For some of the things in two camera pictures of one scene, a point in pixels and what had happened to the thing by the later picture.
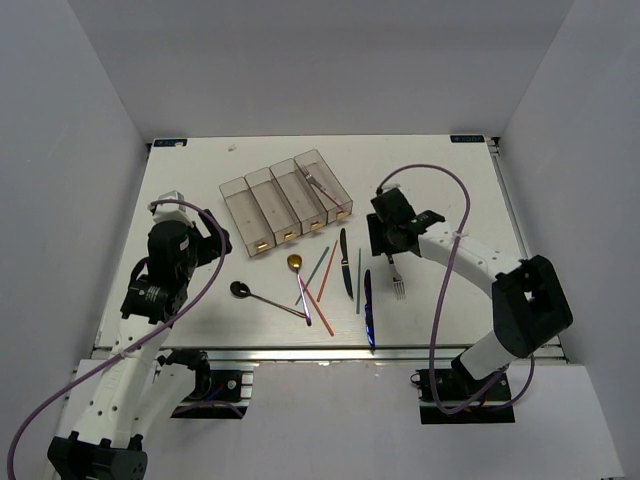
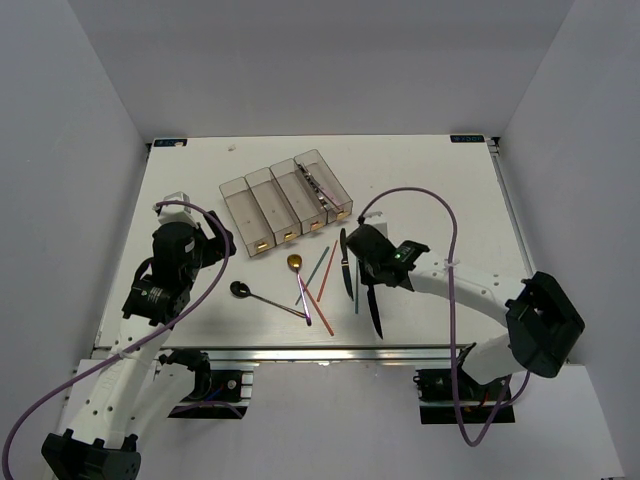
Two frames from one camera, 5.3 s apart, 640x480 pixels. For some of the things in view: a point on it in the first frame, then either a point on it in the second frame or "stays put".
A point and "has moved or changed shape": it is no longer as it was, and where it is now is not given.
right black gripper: [376, 242] to [365, 277]
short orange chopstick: [328, 270] stays put
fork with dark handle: [399, 286] to [314, 186]
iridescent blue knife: [369, 309] has moved or changed shape
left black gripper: [211, 246] stays put
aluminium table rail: [384, 355] stays put
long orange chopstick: [330, 331] stays put
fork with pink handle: [315, 182] stays put
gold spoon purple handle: [294, 262] stays put
